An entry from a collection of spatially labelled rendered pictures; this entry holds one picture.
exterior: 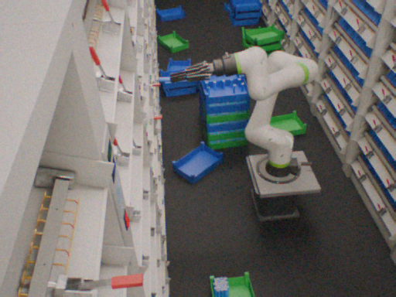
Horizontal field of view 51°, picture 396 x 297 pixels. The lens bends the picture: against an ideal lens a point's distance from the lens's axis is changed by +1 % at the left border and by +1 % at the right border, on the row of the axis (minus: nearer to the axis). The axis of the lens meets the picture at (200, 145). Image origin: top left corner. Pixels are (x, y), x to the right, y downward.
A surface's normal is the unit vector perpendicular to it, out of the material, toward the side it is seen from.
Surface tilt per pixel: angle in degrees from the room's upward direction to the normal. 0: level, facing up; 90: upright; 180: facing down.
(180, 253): 0
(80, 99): 90
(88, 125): 90
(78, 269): 21
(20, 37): 0
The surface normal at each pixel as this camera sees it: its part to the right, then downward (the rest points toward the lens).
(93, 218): 0.32, -0.75
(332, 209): -0.04, -0.77
